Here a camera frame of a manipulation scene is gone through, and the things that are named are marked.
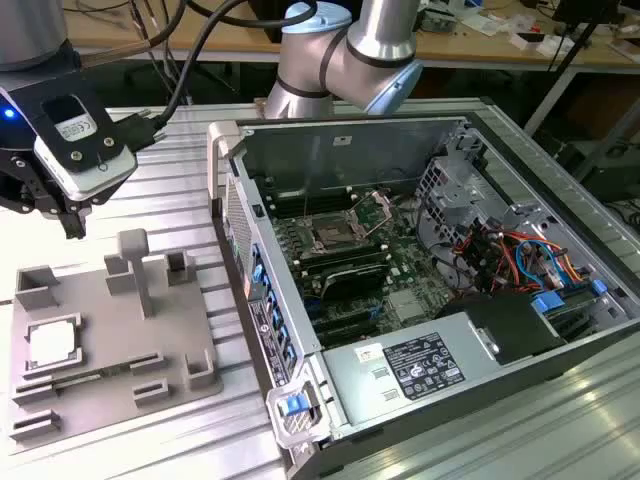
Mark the CPU socket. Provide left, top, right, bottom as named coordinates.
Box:
left=298, top=212, right=374, bottom=261

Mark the silver green CPU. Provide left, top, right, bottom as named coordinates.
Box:
left=27, top=322, right=81, bottom=370

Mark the open PC case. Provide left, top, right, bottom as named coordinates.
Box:
left=207, top=112, right=640, bottom=480

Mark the silver wrist camera black mount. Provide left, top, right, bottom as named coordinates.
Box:
left=9, top=84, right=139, bottom=202

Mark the green motherboard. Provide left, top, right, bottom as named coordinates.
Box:
left=264, top=174, right=466, bottom=351

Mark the orange wire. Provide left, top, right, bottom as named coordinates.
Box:
left=492, top=229, right=589, bottom=281

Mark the silver power supply unit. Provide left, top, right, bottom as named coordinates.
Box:
left=319, top=312, right=501, bottom=426

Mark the silver perforated drive cage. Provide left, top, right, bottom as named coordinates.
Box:
left=413, top=128, right=506, bottom=241

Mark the grey parts rack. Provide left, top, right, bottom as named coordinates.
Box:
left=7, top=228, right=225, bottom=454

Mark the red wire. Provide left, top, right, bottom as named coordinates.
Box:
left=489, top=234, right=516, bottom=296

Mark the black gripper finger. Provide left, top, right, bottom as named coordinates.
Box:
left=58, top=197, right=87, bottom=240

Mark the blue wire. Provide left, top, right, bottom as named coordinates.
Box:
left=514, top=240, right=576, bottom=289

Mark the black monitor with stand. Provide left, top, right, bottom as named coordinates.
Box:
left=547, top=0, right=624, bottom=74

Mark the small white box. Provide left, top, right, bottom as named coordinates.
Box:
left=537, top=35, right=575, bottom=57

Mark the black wire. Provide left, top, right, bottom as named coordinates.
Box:
left=415, top=209, right=464, bottom=289

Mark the metal socket cover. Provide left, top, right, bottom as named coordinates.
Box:
left=349, top=188, right=401, bottom=240

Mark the black graphics card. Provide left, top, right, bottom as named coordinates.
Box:
left=319, top=263, right=390, bottom=302

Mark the black computer tower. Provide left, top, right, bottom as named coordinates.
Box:
left=582, top=142, right=640, bottom=201

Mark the black expansion slot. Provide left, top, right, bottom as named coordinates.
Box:
left=319, top=324, right=382, bottom=347
left=313, top=310, right=379, bottom=334

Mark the silver chipset heatsink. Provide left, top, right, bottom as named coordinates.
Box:
left=387, top=289, right=426, bottom=322

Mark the green RAM stick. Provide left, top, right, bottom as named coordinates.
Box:
left=49, top=363, right=136, bottom=394

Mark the black plastic air shroud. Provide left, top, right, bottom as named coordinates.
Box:
left=439, top=292, right=569, bottom=364

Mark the black RAM slot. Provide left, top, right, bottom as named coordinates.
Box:
left=292, top=243, right=386, bottom=264
left=267, top=188, right=351, bottom=207
left=297, top=254, right=390, bottom=275
left=272, top=199, right=354, bottom=219

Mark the black camera cable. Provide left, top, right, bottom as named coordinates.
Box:
left=119, top=0, right=321, bottom=151
left=79, top=0, right=176, bottom=69

